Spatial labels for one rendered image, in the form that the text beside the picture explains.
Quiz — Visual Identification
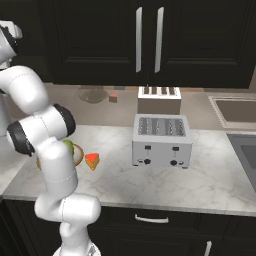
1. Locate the wooden salad bowl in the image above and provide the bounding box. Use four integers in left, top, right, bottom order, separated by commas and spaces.
35, 138, 85, 171

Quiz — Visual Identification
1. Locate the black base cabinet door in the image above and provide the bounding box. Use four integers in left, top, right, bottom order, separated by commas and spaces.
186, 232, 256, 256

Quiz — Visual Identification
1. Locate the silver four-slot toaster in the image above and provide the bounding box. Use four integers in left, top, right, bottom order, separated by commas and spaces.
131, 113, 194, 170

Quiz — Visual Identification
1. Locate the black drawer front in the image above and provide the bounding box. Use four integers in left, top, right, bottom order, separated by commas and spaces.
101, 206, 202, 236

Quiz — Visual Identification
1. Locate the grey steel sink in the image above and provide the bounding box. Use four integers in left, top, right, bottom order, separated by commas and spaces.
226, 132, 256, 192

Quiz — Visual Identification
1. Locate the silver long cabinet handle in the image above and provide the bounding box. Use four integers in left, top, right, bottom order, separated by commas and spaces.
153, 6, 166, 74
134, 6, 144, 74

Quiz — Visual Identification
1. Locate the silver drawer handle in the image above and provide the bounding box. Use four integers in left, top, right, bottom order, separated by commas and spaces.
134, 213, 170, 225

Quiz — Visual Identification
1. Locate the black wall cabinet door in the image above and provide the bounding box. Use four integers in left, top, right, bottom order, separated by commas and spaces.
146, 0, 256, 90
37, 0, 148, 86

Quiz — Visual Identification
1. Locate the silver base cabinet handle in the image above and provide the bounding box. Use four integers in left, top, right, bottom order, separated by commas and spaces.
203, 240, 213, 256

